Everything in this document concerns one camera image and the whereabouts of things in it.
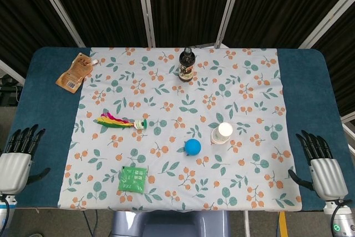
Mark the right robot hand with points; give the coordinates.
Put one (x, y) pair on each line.
(327, 174)

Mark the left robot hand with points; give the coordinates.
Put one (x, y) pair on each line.
(14, 165)

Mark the colourful feather shuttlecock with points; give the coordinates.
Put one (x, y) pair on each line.
(119, 122)

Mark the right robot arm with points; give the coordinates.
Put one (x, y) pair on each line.
(337, 219)

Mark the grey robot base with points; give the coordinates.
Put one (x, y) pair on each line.
(170, 224)

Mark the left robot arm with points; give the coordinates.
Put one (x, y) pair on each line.
(4, 212)

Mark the floral tablecloth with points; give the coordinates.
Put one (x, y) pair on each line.
(177, 128)

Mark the blue table mat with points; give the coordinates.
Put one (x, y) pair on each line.
(41, 126)

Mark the orange snack pouch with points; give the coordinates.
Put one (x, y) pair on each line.
(74, 71)

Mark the stacked white paper cups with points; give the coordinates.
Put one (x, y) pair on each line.
(221, 133)

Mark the green tea packet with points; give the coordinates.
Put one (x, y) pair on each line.
(132, 179)

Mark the blue ball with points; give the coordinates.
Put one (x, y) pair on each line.
(192, 147)

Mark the dark tea bottle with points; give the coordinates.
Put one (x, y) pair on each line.
(186, 66)

